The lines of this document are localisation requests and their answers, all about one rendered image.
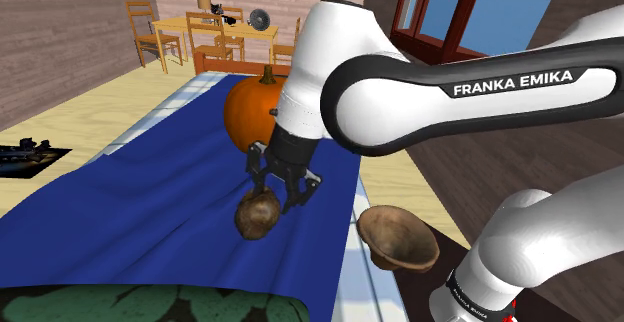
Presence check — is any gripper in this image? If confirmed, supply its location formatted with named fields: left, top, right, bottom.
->
left=244, top=124, right=323, bottom=215

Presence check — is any brown round potato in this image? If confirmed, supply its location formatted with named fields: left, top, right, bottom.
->
left=234, top=187, right=282, bottom=242

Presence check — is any orange pumpkin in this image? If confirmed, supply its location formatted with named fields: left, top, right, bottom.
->
left=223, top=65, right=289, bottom=154

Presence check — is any blue blanket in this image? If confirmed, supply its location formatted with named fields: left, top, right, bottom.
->
left=0, top=73, right=362, bottom=322

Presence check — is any wooden chair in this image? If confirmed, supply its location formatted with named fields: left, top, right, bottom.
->
left=271, top=17, right=302, bottom=67
left=125, top=1, right=184, bottom=69
left=214, top=6, right=246, bottom=62
left=185, top=12, right=235, bottom=62

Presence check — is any brown wooden bowl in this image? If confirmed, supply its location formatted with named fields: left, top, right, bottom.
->
left=356, top=205, right=441, bottom=273

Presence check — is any bed with checked sheet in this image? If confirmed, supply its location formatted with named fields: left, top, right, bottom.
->
left=0, top=51, right=412, bottom=322

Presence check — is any yellow wooden dining table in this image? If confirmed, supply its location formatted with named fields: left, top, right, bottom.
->
left=151, top=0, right=281, bottom=75

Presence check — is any green leaf pattern pillow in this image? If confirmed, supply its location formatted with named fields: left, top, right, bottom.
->
left=0, top=284, right=311, bottom=322

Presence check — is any red framed window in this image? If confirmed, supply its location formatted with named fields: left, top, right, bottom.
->
left=389, top=0, right=570, bottom=67

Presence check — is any black floor mat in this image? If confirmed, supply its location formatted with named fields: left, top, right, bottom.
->
left=0, top=137, right=73, bottom=180

